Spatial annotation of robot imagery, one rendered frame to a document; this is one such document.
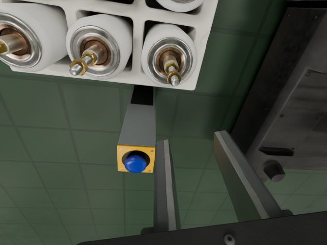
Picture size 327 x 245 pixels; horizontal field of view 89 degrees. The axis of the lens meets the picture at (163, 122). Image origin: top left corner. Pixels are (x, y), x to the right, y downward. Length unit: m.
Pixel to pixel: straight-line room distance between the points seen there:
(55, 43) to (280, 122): 0.53
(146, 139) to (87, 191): 0.77
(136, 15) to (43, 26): 0.15
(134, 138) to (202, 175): 0.65
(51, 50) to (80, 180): 0.75
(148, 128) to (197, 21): 0.22
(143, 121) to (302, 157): 0.56
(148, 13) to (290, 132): 0.47
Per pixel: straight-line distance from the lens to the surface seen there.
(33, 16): 0.34
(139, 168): 0.32
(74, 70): 0.22
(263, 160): 0.59
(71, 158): 0.87
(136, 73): 0.38
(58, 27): 0.38
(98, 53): 0.28
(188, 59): 0.29
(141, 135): 0.33
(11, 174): 1.10
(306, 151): 0.72
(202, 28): 0.37
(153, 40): 0.29
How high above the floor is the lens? 0.53
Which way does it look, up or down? 54 degrees down
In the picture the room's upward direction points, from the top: 175 degrees clockwise
